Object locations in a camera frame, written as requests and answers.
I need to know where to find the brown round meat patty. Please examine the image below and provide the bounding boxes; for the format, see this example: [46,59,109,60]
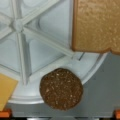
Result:
[40,68,83,110]

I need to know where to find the orange gripper finger pad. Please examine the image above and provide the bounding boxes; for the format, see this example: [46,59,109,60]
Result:
[0,111,11,119]

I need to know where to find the yellow cheese slice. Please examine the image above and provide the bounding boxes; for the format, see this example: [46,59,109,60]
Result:
[0,73,18,111]

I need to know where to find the white divided round tray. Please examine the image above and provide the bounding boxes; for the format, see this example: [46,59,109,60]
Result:
[0,0,105,104]

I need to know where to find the toasted bread slice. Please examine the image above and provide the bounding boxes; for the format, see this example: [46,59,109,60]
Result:
[72,0,120,54]

